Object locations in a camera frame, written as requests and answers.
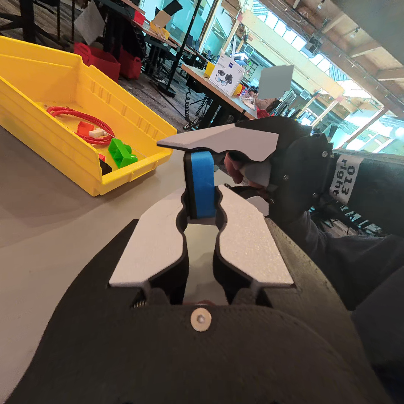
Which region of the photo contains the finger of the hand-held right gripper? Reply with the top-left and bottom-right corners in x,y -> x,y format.
157,124 -> 280,162
246,196 -> 270,217

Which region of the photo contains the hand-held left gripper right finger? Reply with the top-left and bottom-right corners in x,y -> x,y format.
213,185 -> 295,288

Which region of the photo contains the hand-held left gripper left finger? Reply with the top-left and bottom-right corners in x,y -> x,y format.
109,188 -> 190,288

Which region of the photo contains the blue black felt eraser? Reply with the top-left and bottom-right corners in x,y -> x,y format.
184,151 -> 219,221

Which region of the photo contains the white cable with plug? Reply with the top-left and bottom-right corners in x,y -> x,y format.
105,134 -> 148,157

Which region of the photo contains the yellow plastic bin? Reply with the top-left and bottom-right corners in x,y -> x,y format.
0,35 -> 177,197

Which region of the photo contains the person's right forearm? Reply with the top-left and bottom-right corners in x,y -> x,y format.
283,211 -> 404,312

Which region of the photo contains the person's right hand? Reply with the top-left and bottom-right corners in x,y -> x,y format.
223,151 -> 264,190

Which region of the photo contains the wooden work table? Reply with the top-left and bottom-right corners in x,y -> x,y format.
181,64 -> 258,130

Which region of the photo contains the white box with glasses print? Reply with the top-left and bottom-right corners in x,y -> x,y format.
209,58 -> 245,96

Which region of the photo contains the green plastic block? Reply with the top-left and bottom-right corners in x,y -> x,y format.
108,138 -> 139,169

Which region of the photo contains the black floor lamp pole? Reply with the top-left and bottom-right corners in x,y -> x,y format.
157,0 -> 203,98

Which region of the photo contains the red fabric bin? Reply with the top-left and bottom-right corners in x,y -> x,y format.
74,42 -> 121,83
119,47 -> 142,80

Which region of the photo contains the person's dark zip jacket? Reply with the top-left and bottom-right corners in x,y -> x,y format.
350,278 -> 404,404

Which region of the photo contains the hanging white paper sheet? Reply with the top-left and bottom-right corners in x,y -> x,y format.
73,1 -> 106,45

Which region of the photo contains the red cable coil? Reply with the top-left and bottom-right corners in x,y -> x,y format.
46,106 -> 115,146

